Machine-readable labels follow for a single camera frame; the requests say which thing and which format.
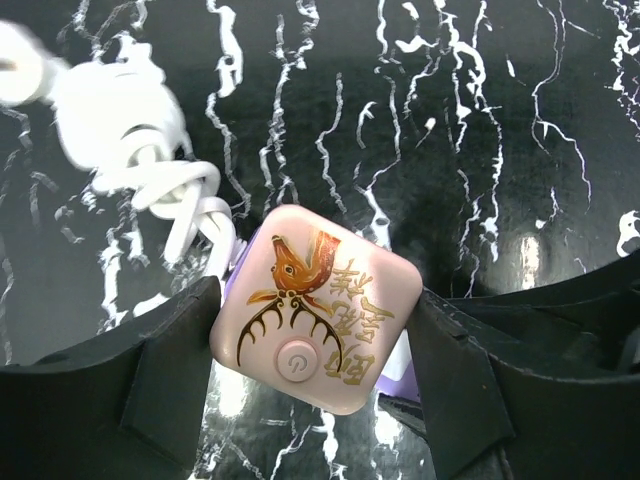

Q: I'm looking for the white cable of purple strip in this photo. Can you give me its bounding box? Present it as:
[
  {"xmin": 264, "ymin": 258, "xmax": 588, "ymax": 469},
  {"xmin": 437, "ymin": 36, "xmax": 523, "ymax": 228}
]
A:
[{"xmin": 0, "ymin": 19, "xmax": 236, "ymax": 281}]

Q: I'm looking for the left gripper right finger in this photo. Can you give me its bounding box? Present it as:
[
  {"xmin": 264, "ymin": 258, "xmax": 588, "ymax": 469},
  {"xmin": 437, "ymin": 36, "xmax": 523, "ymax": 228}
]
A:
[{"xmin": 409, "ymin": 254, "xmax": 639, "ymax": 479}]

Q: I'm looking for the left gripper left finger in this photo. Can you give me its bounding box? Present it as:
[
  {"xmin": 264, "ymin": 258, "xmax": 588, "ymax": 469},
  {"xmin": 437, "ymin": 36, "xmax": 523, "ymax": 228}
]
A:
[{"xmin": 1, "ymin": 277, "xmax": 221, "ymax": 479}]

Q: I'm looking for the pink cube deer adapter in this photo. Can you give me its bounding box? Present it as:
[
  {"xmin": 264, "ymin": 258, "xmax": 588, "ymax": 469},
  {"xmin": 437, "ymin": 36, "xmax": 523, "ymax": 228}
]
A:
[{"xmin": 208, "ymin": 203, "xmax": 425, "ymax": 415}]

